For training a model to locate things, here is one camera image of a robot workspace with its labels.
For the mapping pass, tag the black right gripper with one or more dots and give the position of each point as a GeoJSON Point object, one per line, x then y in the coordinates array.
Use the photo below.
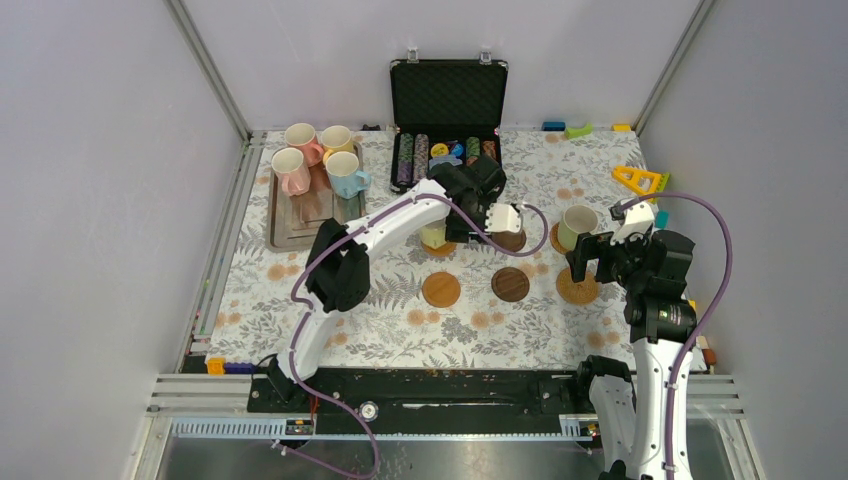
{"type": "Point", "coordinates": [592, 246]}

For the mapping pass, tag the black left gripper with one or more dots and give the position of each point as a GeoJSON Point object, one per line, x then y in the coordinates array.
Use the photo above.
{"type": "Point", "coordinates": [457, 233]}

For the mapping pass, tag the pale yellow mug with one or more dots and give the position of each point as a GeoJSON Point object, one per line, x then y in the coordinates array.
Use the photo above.
{"type": "Point", "coordinates": [433, 235]}

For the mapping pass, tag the woven cork coaster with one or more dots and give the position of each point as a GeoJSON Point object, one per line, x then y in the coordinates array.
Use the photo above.
{"type": "Point", "coordinates": [577, 293]}

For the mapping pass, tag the dark walnut wooden coaster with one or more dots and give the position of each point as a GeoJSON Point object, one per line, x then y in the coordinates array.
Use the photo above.
{"type": "Point", "coordinates": [510, 241]}

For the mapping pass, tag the light green mug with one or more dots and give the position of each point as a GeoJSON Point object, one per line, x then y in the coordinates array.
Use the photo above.
{"type": "Point", "coordinates": [575, 220]}

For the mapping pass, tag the dark brown wooden coaster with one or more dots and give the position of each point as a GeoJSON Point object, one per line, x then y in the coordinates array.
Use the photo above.
{"type": "Point", "coordinates": [510, 284]}

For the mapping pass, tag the light blue mug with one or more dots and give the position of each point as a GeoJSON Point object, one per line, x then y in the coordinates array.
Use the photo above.
{"type": "Point", "coordinates": [346, 176]}

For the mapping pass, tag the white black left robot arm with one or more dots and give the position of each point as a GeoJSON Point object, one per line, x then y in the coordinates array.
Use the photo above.
{"type": "Point", "coordinates": [452, 204]}

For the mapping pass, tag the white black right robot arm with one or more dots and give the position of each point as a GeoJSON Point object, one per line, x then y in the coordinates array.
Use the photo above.
{"type": "Point", "coordinates": [641, 410]}

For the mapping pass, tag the orange wooden coaster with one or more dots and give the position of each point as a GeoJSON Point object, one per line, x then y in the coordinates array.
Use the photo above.
{"type": "Point", "coordinates": [442, 251]}

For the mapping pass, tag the woven rattan coaster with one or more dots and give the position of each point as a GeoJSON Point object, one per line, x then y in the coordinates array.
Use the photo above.
{"type": "Point", "coordinates": [553, 237]}

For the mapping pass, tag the light brown wooden coaster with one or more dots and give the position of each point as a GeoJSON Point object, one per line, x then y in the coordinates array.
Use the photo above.
{"type": "Point", "coordinates": [441, 289]}

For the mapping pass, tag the teal toy block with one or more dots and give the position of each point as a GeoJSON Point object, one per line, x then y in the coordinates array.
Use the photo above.
{"type": "Point", "coordinates": [662, 219]}

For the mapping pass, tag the yellow triangle toy block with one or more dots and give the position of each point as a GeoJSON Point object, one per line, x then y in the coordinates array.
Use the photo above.
{"type": "Point", "coordinates": [640, 182]}

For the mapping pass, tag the black poker chip case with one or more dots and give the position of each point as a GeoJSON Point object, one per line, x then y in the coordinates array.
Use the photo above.
{"type": "Point", "coordinates": [450, 101]}

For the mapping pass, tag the green toy block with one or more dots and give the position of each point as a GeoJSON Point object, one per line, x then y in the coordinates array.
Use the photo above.
{"type": "Point", "coordinates": [574, 132]}

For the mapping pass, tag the brown wooden block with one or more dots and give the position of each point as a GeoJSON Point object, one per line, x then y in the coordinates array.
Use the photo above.
{"type": "Point", "coordinates": [708, 354]}

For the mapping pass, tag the floral table mat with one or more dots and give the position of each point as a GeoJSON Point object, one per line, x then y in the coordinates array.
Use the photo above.
{"type": "Point", "coordinates": [395, 327]}

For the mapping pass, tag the pink mug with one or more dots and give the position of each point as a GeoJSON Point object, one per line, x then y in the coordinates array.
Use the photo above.
{"type": "Point", "coordinates": [303, 137]}

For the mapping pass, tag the silver metal tray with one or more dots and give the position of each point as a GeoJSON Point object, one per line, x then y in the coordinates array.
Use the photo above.
{"type": "Point", "coordinates": [293, 221]}

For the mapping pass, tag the dark blue toy block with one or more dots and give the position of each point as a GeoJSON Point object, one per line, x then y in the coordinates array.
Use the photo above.
{"type": "Point", "coordinates": [239, 368]}

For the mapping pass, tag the orange toy block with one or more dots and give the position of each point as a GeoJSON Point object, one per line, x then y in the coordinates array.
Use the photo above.
{"type": "Point", "coordinates": [216, 366]}

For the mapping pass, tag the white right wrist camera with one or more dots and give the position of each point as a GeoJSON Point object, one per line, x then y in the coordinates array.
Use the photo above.
{"type": "Point", "coordinates": [637, 218]}

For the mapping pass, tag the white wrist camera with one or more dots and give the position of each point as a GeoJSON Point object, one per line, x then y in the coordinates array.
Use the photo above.
{"type": "Point", "coordinates": [637, 218]}
{"type": "Point", "coordinates": [503, 218]}

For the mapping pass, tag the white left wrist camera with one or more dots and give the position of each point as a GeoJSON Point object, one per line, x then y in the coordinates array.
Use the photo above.
{"type": "Point", "coordinates": [503, 218]}

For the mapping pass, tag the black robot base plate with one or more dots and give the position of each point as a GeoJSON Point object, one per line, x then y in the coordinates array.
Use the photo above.
{"type": "Point", "coordinates": [428, 401]}

